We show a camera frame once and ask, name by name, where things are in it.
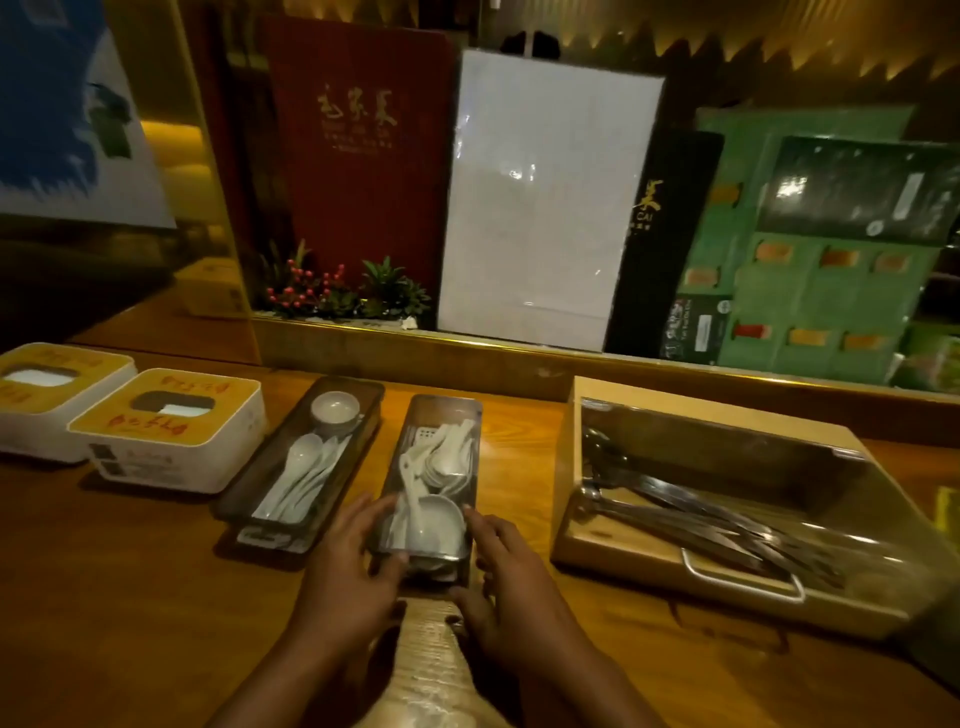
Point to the person's right hand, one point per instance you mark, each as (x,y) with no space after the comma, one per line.
(517,600)

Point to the person's left hand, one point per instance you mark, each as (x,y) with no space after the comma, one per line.
(341,585)

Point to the person's right thumb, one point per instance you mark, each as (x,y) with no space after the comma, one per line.
(461,604)

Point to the person's left thumb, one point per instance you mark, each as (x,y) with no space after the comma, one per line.
(391,568)

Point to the clear tray with spoon pile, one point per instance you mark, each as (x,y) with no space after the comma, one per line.
(450,411)

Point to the person's right forearm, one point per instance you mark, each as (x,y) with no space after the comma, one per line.
(585,694)

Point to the person's left forearm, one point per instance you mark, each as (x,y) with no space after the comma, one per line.
(292,686)

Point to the pile of white ceramic spoons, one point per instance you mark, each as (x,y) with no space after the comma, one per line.
(433,487)

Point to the white ceramic spoon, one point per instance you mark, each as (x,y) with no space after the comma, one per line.
(319,472)
(330,465)
(298,465)

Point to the clear tray with small cup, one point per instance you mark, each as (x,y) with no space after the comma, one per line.
(360,420)

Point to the small white ceramic cup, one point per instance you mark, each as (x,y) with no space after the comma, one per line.
(335,411)

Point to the white tissue box yellow top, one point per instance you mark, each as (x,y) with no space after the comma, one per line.
(41,405)
(176,431)

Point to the pile of metal cutlery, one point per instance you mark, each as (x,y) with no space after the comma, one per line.
(720,517)

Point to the red berry plant decoration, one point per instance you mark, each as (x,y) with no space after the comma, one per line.
(337,292)

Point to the wooden cutlery box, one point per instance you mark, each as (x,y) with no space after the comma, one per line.
(720,416)

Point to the small dark packet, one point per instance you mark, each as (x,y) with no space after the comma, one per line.
(694,330)

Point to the white sign board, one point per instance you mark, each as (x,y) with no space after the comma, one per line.
(540,202)

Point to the black menu book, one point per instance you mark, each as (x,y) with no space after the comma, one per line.
(660,240)

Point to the red menu book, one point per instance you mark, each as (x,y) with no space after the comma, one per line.
(360,150)

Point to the green menu board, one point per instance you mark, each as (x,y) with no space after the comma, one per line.
(810,300)

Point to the blue and white picture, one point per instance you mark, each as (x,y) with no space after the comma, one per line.
(52,112)

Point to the black glossy card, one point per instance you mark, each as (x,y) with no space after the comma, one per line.
(855,187)

